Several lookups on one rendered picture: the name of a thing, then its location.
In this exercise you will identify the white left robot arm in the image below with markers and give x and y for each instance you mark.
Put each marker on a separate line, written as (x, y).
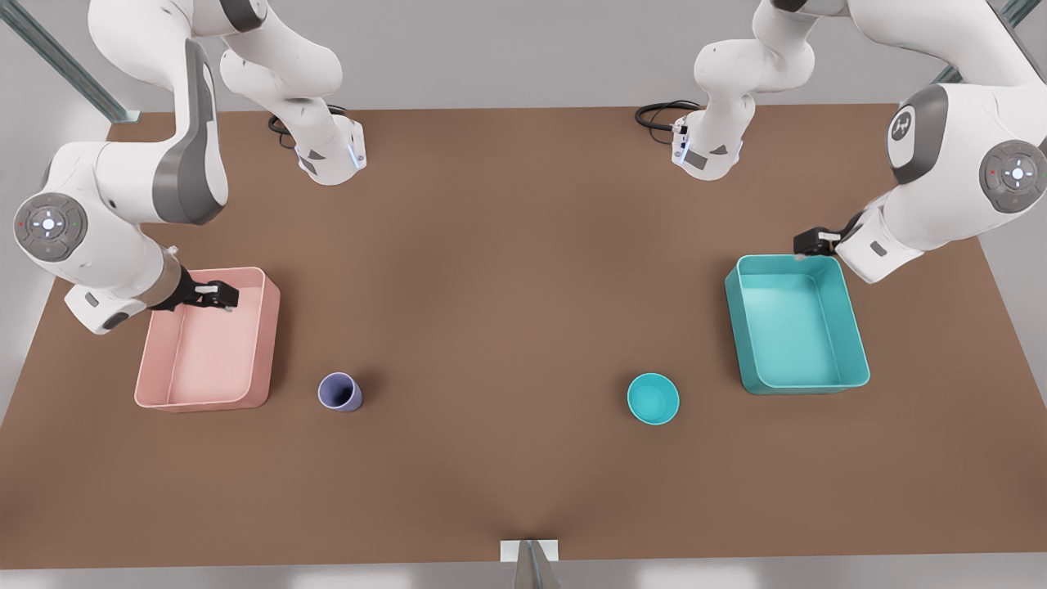
(949, 155)

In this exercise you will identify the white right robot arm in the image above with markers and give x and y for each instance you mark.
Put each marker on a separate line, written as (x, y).
(123, 188)

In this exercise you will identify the pink plastic box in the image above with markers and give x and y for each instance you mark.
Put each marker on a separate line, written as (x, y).
(208, 339)

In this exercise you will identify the teal plastic box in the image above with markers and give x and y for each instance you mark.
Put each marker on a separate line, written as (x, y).
(795, 323)

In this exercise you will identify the purple cup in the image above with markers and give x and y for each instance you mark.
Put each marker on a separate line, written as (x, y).
(339, 392)

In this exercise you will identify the teal bowl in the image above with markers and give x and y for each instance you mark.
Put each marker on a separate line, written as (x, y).
(653, 399)

